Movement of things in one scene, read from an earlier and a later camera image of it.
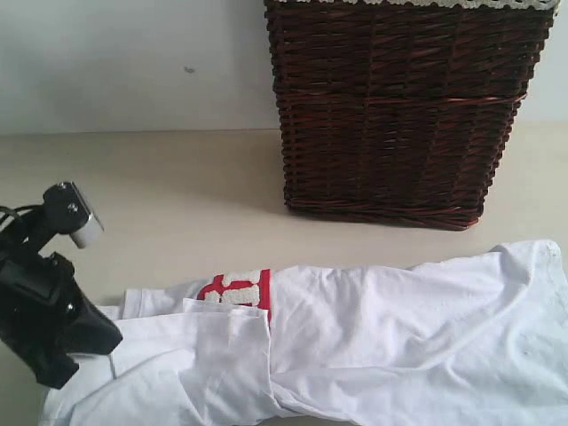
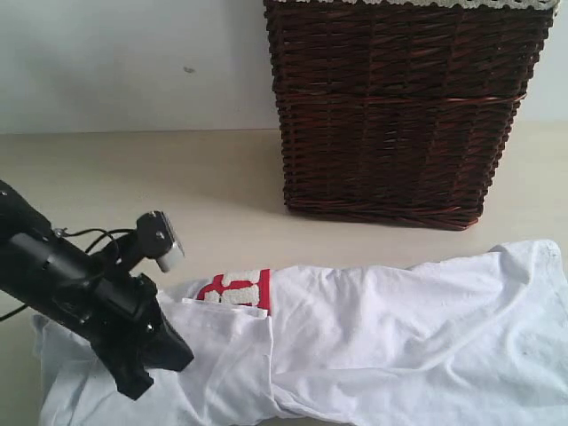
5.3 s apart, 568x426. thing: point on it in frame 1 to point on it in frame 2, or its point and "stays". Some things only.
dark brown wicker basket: (400, 115) stays
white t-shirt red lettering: (477, 337) stays
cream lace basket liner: (459, 4) stays
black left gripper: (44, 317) to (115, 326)
